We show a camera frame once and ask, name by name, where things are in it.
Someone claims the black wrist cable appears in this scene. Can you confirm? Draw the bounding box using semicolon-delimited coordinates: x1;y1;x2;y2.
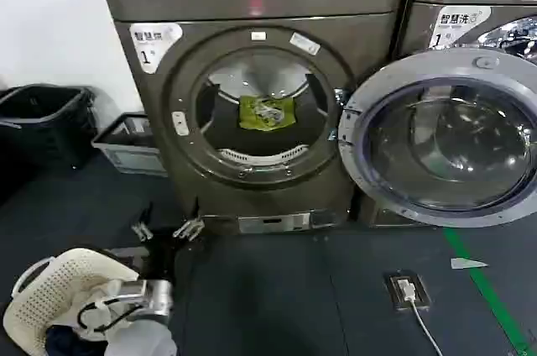
76;296;142;332

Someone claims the floor socket box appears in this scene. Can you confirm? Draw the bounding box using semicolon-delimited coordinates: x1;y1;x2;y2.
384;272;432;312

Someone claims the round glass dryer door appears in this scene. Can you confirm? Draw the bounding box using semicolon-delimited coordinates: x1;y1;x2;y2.
336;47;537;230

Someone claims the green floor tape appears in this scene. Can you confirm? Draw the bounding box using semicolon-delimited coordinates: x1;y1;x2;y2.
443;228;537;356

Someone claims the black plastic bin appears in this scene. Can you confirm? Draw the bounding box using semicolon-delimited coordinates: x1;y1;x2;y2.
0;84;101;173

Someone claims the white paper scrap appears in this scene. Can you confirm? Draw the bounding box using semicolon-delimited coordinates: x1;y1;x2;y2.
450;257;490;270

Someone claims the grey plastic crate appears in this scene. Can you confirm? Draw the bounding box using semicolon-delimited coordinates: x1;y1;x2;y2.
91;113;169;175

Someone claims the white lint filter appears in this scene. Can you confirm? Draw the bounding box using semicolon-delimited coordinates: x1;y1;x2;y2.
216;144;312;165

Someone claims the green cloth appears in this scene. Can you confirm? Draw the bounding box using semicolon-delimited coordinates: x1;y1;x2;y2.
237;94;297;132

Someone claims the grey dryer with coin panel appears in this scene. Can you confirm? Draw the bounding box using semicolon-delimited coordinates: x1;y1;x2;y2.
364;0;537;229

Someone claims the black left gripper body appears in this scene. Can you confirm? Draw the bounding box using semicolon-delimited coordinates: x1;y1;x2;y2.
142;233;190;285

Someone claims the white cloth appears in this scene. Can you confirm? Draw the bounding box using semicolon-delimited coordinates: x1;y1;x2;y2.
69;279;127;343

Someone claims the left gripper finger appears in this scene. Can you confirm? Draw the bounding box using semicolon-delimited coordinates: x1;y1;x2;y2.
173;195;206;243
131;202;154;243

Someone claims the grey dryer with open drum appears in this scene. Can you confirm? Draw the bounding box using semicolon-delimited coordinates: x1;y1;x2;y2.
92;0;414;236

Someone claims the dark blue garment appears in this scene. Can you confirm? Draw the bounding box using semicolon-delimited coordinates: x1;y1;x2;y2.
44;322;111;356

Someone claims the white plug with cable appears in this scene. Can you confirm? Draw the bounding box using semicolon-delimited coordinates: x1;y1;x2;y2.
397;279;446;356

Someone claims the white perforated laundry basket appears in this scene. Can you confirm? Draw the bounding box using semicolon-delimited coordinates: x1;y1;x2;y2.
2;247;142;356

